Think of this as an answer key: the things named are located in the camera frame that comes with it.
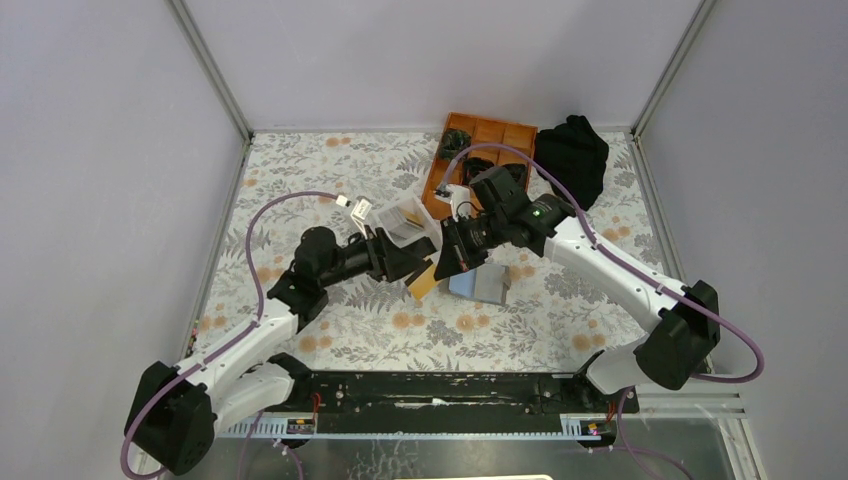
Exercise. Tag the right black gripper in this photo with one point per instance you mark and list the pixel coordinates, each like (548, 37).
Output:
(455, 256)

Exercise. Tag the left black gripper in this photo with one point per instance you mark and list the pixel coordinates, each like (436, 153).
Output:
(389, 261)

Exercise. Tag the grey leather card holder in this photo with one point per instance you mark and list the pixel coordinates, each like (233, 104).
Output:
(488, 284)

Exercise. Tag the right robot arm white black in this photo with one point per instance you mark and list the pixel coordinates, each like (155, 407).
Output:
(679, 331)

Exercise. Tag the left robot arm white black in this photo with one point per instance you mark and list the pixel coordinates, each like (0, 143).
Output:
(178, 411)

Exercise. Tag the white plastic card tray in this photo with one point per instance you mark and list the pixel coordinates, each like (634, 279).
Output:
(432, 229)

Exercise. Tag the stack of cards in tray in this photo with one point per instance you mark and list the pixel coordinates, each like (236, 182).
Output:
(401, 222)

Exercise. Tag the rolled dark sock middle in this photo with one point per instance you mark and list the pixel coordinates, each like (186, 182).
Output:
(472, 167)

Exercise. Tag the rolled dark sock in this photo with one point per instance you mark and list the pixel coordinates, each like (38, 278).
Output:
(452, 142)
(472, 167)
(518, 171)

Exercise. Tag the floral table mat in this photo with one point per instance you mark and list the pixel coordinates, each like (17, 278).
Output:
(552, 321)

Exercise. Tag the rolled dark sock right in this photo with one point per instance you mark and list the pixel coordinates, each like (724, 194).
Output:
(518, 171)

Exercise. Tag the rolled dark sock top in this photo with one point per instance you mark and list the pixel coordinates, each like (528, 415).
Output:
(452, 142)

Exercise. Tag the orange wooden compartment box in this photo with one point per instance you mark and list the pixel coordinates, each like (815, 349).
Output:
(471, 144)

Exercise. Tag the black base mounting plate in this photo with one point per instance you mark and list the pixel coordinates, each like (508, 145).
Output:
(334, 391)

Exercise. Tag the black cloth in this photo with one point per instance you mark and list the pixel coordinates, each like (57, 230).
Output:
(576, 156)

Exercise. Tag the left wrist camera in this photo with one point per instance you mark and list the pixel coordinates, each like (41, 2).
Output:
(360, 210)

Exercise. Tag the white slotted cable duct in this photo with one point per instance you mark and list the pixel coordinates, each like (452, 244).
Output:
(407, 426)

